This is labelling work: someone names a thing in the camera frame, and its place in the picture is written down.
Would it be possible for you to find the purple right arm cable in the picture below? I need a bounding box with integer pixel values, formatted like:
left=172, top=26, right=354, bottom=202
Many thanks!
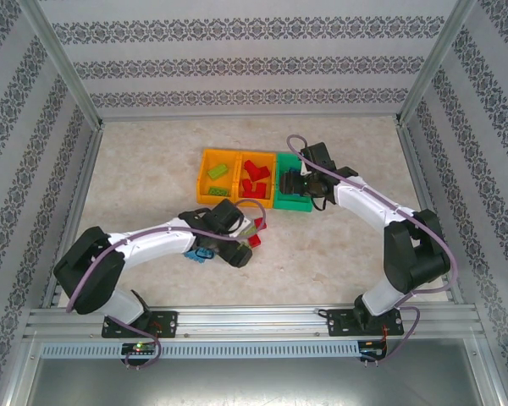
left=286, top=134, right=454, bottom=365

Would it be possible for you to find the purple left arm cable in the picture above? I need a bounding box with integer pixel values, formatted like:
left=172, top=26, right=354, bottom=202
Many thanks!
left=65, top=199, right=268, bottom=370

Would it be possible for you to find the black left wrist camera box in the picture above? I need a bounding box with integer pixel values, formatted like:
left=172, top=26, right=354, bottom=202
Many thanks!
left=211, top=199, right=243, bottom=236

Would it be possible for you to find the yellow plastic bin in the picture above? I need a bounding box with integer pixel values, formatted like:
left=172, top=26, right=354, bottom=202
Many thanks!
left=235, top=151, right=279, bottom=210
left=196, top=147, right=242, bottom=206

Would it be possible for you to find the small circuit board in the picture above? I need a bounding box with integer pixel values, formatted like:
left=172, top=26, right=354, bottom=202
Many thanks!
left=121, top=342, right=158, bottom=356
left=358, top=340, right=389, bottom=357

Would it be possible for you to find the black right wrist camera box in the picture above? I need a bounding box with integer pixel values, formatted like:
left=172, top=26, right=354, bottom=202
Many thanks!
left=301, top=142, right=336, bottom=171

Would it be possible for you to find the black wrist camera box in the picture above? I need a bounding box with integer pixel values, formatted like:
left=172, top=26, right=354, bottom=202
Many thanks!
left=301, top=142, right=336, bottom=171
left=211, top=199, right=243, bottom=236

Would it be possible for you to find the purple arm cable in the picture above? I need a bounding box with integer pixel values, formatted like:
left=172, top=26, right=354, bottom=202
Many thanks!
left=65, top=199, right=268, bottom=370
left=286, top=134, right=454, bottom=365

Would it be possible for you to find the green plastic bin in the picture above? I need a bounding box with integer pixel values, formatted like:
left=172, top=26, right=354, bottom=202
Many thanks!
left=273, top=151, right=314, bottom=212

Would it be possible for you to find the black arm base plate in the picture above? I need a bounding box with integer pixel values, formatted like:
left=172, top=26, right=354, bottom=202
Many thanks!
left=326, top=308, right=404, bottom=337
left=101, top=310, right=179, bottom=339

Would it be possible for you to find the aluminium mounting rail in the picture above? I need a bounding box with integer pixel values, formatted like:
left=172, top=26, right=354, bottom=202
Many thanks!
left=23, top=306, right=488, bottom=342

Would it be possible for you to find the aluminium frame post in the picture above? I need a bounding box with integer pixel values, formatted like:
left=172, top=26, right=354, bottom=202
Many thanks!
left=25, top=0, right=105, bottom=130
left=395, top=0, right=479, bottom=126

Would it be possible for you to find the slotted grey cable duct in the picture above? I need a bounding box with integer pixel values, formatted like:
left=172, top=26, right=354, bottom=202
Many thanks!
left=40, top=341, right=361, bottom=359

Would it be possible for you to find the aluminium frame rail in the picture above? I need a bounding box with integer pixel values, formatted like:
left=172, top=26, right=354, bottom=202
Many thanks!
left=395, top=120, right=466, bottom=305
left=99, top=110, right=401, bottom=124
left=40, top=124, right=107, bottom=309

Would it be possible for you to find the grey metal sheet panel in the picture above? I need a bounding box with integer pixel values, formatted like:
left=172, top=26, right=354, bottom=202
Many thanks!
left=8, top=357, right=507, bottom=406

